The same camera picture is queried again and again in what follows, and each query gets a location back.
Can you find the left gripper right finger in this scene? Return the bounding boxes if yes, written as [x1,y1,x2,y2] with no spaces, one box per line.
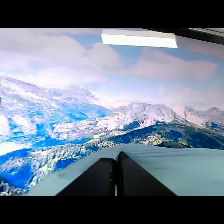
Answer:
[117,151,177,197]

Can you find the pale blue garment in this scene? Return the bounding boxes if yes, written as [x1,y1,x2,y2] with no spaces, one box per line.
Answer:
[23,143,224,197]

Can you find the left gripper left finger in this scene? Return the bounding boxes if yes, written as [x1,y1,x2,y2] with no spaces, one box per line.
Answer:
[56,157,117,197]

